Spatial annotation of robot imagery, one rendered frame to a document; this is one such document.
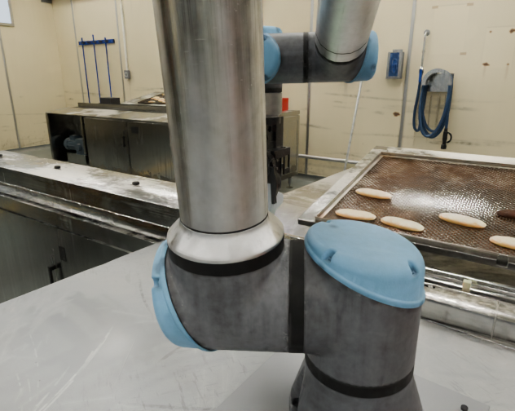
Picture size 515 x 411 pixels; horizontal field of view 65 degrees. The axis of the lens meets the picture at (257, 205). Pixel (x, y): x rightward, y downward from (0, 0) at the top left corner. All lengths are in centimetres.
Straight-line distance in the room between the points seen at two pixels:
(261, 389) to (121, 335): 27
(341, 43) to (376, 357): 38
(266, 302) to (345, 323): 7
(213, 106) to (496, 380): 55
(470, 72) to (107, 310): 410
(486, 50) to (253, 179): 420
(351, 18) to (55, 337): 64
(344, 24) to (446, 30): 403
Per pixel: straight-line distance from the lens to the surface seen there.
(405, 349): 43
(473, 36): 452
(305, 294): 38
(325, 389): 46
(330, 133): 491
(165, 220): 105
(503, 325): 77
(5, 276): 197
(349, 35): 56
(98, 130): 490
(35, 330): 80
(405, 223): 98
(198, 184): 35
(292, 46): 65
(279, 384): 58
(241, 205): 35
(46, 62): 834
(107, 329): 76
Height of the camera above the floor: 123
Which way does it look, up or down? 18 degrees down
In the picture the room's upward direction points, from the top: straight up
